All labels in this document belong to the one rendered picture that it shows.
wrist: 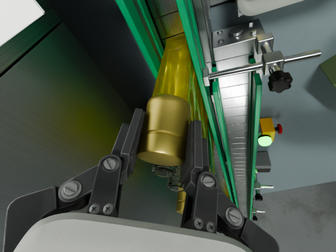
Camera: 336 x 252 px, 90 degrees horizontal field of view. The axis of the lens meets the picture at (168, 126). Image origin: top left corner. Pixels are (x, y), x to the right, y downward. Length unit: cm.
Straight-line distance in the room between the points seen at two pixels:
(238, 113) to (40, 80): 45
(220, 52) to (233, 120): 23
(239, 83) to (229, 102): 6
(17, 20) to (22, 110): 10
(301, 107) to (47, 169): 74
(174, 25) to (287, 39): 31
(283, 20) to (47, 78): 49
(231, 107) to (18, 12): 44
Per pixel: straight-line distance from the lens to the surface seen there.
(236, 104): 49
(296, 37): 57
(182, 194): 29
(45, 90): 25
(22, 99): 23
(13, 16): 27
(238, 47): 38
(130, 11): 28
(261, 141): 72
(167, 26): 36
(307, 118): 82
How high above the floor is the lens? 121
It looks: 36 degrees down
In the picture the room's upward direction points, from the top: 171 degrees counter-clockwise
